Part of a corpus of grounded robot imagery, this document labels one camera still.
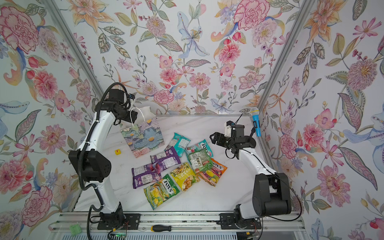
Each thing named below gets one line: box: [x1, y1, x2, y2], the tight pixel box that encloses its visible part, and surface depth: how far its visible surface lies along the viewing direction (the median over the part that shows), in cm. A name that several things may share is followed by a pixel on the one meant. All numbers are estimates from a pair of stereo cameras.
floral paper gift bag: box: [120, 106, 165, 158], surface depth 88 cm
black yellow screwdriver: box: [151, 224, 202, 232], surface depth 73 cm
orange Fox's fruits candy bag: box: [195, 158, 228, 187], surface depth 90 cm
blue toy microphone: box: [250, 107, 262, 137], surface depth 91 cm
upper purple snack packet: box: [150, 146, 182, 174], surface depth 95 cm
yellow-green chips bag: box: [170, 162, 200, 192], surface depth 88 cm
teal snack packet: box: [164, 132, 191, 158], surface depth 103 cm
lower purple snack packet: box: [131, 163, 162, 189], surface depth 89 cm
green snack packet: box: [188, 148, 213, 172], surface depth 95 cm
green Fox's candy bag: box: [143, 174, 180, 211], surface depth 83 cm
